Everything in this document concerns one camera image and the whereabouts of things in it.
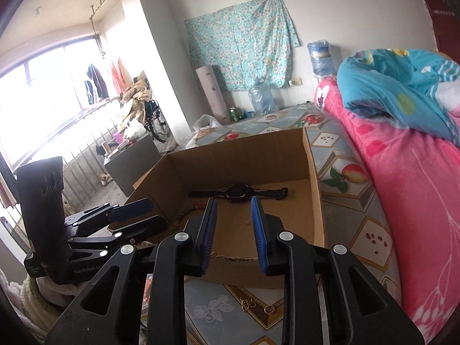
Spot brown cardboard box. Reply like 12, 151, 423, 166
108, 127, 327, 290

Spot fruit printed tablecloth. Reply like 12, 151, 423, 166
142, 102, 403, 345

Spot blue printed quilt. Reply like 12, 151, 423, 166
336, 47, 460, 144

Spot multicoloured bead bracelet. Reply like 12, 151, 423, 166
172, 204, 208, 228

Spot dark red door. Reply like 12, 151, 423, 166
413, 0, 460, 54

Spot blue label water bottle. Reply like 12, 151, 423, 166
307, 39, 335, 78

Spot wheelchair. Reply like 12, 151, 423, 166
144, 99, 169, 142

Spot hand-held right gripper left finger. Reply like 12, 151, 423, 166
45, 197, 219, 345

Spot pile of clothes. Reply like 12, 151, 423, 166
117, 72, 153, 141

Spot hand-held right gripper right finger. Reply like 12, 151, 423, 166
250, 196, 425, 345

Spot black wrist watch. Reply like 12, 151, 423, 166
188, 184, 289, 202

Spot pink hanging garment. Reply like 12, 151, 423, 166
110, 57, 130, 96

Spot pink blanket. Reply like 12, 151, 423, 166
313, 77, 460, 344

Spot metal balcony railing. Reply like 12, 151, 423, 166
0, 95, 124, 209

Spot white fleece towel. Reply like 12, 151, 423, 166
0, 268, 72, 317

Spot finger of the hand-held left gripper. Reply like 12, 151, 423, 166
84, 198, 154, 225
68, 214, 168, 248

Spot floral teal wall cloth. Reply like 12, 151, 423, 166
185, 0, 300, 92

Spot white plastic bag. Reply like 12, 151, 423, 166
193, 114, 223, 132

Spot white paper roll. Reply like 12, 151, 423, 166
196, 65, 231, 124

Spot dark hanging garment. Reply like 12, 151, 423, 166
84, 64, 109, 106

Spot window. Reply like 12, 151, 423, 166
0, 36, 105, 123

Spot grey cabinet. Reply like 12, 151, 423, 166
104, 133, 162, 196

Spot clear empty water bottle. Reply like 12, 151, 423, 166
248, 79, 277, 116

